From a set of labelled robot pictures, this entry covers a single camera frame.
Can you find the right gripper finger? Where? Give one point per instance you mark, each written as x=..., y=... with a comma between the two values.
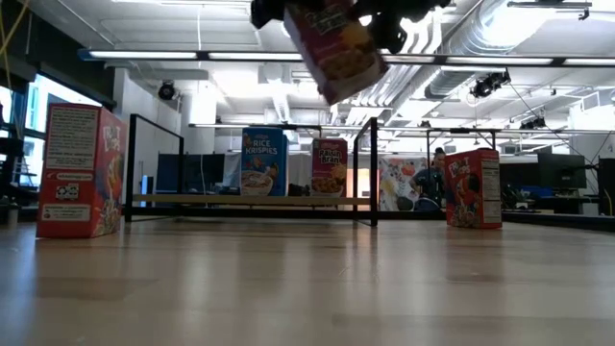
x=266, y=12

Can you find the purple Raisin Bran cereal box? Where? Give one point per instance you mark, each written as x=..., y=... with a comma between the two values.
x=329, y=165
x=341, y=53

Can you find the blue Rice Krispies cereal box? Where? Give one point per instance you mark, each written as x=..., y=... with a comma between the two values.
x=262, y=158

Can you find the red Froot Loops cereal box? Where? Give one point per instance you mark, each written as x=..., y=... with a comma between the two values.
x=77, y=168
x=471, y=192

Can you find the black ceiling spotlight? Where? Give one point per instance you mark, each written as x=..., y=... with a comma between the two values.
x=166, y=91

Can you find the black overhead light bar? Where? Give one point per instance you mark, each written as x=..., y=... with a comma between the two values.
x=144, y=55

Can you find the black ceiling track light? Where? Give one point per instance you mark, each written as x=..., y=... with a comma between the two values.
x=548, y=4

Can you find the colourful printed banner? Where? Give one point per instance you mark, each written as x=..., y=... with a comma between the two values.
x=396, y=182

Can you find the person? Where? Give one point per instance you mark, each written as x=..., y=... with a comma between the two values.
x=430, y=185

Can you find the black computer monitor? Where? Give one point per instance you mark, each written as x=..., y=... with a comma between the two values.
x=562, y=170

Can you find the black equipment box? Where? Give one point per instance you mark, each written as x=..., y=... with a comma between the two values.
x=606, y=187

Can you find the silver ceiling duct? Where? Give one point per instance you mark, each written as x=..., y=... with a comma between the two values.
x=447, y=81

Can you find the black ceiling camera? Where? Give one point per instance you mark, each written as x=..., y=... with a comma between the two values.
x=533, y=124
x=485, y=85

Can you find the wooden shelf with black frame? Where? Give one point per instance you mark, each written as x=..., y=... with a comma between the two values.
x=240, y=199

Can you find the black metal table frame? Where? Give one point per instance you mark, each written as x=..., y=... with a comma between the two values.
x=552, y=221

